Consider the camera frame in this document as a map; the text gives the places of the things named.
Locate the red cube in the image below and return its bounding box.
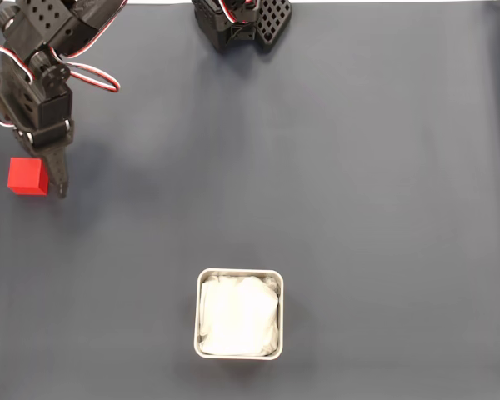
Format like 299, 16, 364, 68
7, 157, 50, 196

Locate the grey-blue table cloth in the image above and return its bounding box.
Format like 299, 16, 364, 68
0, 2, 500, 400

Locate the white square box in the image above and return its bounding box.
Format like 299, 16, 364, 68
192, 267, 285, 362

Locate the red white black servo wire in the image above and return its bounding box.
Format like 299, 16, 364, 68
216, 0, 258, 25
0, 43, 30, 130
47, 0, 129, 94

